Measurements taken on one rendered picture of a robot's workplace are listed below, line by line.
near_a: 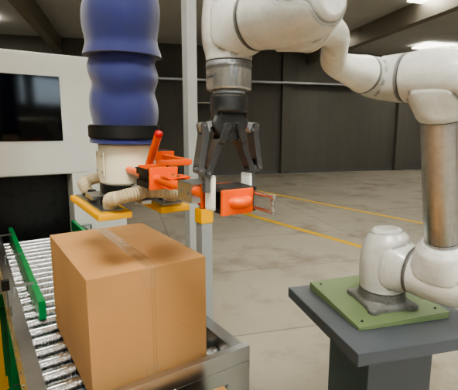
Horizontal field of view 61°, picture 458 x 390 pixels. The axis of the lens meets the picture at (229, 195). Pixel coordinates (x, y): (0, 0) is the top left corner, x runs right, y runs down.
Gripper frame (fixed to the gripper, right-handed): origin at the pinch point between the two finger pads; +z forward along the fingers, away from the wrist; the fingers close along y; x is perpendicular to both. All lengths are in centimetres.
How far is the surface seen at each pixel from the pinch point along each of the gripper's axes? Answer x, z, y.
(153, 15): -48, -47, -5
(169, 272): -46, 32, -7
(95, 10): -51, -46, 11
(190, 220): -321, 86, -159
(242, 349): -39, 64, -31
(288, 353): -102, 124, -111
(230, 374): -39, 71, -26
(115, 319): -46, 44, 11
